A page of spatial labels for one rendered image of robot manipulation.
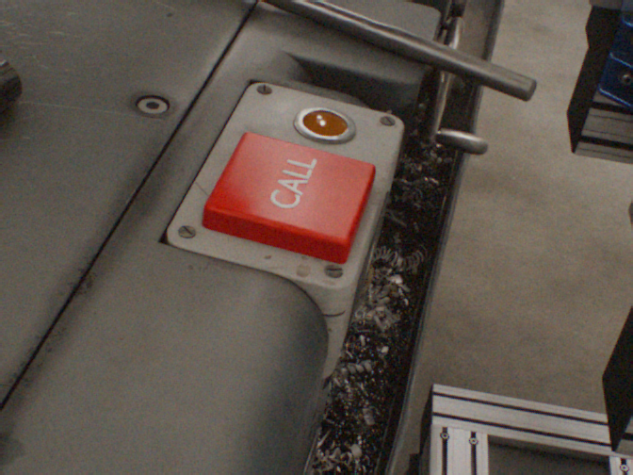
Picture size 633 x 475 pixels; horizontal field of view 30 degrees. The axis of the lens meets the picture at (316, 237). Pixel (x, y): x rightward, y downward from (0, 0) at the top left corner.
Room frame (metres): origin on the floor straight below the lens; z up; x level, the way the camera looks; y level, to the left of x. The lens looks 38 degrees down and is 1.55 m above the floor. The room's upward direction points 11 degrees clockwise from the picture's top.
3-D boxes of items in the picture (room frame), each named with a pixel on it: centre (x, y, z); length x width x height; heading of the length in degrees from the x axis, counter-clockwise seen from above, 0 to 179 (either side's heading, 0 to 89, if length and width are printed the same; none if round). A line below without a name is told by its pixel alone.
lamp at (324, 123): (0.46, 0.01, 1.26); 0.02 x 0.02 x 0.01
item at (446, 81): (1.49, -0.11, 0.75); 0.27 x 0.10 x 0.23; 173
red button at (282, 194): (0.39, 0.01, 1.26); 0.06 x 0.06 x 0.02; 83
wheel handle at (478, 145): (1.37, -0.17, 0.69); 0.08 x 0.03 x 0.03; 83
